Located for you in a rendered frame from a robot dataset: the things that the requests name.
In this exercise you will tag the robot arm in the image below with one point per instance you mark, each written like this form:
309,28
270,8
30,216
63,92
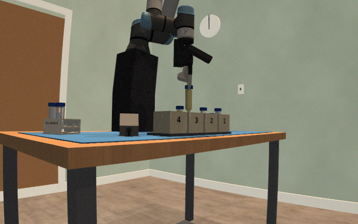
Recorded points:
158,25

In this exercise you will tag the beige bucket adapter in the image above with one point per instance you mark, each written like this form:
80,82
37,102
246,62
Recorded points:
210,122
194,122
169,122
223,123

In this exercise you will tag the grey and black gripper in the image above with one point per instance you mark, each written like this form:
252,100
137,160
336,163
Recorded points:
183,56

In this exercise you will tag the beige tube rack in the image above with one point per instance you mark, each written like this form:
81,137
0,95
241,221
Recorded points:
53,126

